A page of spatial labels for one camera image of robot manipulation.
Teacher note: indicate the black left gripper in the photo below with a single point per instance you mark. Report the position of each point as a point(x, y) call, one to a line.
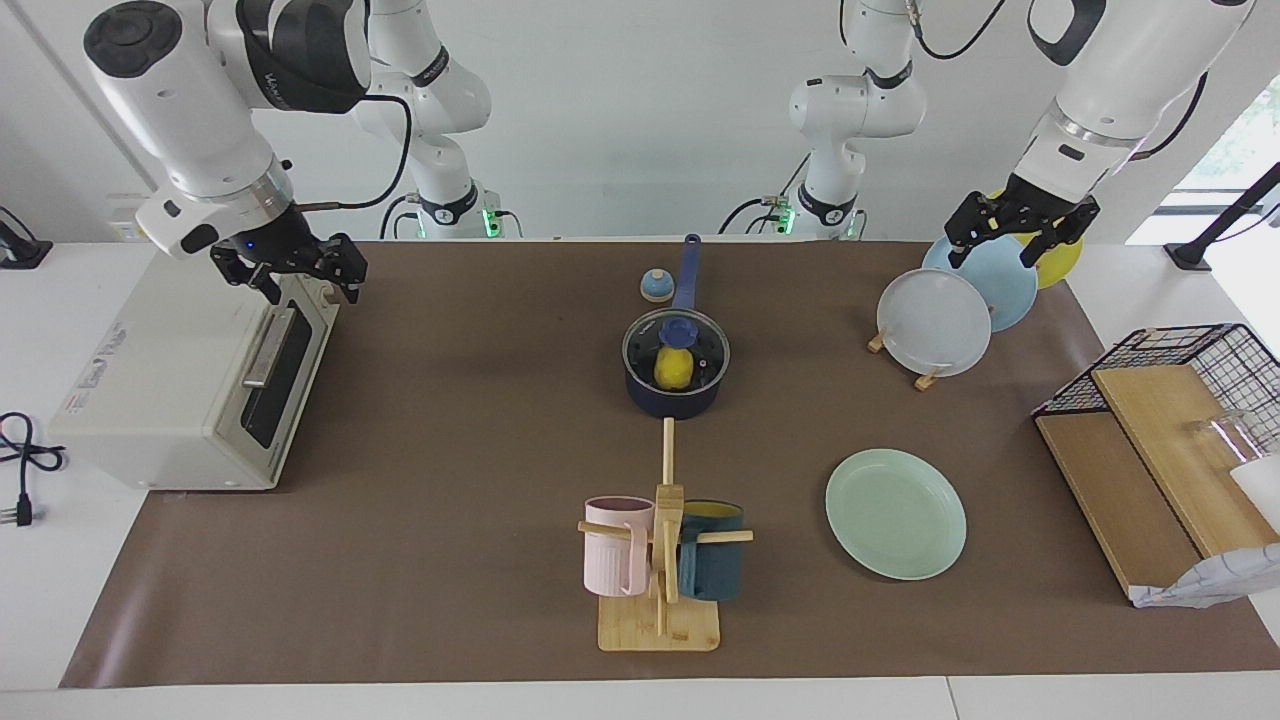
point(1028, 207)

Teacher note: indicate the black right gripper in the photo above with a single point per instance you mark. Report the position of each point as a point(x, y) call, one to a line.
point(275, 240)

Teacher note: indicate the glass lid blue knob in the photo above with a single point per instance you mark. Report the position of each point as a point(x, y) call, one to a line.
point(678, 330)

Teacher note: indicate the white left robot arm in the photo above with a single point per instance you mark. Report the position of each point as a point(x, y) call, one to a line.
point(1130, 70)

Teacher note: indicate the light blue plate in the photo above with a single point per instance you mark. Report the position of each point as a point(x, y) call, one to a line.
point(1005, 285)

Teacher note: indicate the yellow plate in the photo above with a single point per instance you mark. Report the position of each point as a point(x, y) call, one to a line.
point(1062, 265)

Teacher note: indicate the grey plate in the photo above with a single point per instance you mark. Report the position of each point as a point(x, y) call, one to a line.
point(935, 322)

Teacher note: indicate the wooden plate rack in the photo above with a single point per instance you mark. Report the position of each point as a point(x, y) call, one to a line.
point(927, 380)

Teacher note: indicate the light green plate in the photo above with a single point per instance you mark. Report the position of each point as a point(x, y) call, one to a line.
point(895, 515)

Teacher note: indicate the beige toaster oven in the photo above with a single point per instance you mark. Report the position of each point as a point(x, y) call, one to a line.
point(160, 380)

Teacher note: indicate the clear glass cup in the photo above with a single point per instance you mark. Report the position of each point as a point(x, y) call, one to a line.
point(1225, 430)

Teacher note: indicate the light wooden board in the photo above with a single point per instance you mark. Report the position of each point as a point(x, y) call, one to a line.
point(1180, 470)

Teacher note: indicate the brown table mat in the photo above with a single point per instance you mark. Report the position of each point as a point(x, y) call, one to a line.
point(450, 560)

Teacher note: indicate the white plastic container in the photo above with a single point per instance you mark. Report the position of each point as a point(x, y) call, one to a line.
point(1262, 490)

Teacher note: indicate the dark blue saucepan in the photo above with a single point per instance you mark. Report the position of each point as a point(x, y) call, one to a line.
point(675, 403)

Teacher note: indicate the white patterned plastic sheet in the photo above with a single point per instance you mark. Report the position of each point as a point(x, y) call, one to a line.
point(1220, 575)

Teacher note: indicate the pink ribbed mug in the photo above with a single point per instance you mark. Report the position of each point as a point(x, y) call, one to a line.
point(612, 550)

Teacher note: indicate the dark teal mug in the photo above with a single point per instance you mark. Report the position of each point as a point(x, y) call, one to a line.
point(712, 570)

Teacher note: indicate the wooden mug rack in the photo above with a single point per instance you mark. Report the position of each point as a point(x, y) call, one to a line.
point(660, 625)

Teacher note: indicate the white wall outlet box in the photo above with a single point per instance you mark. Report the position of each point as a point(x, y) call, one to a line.
point(122, 215)

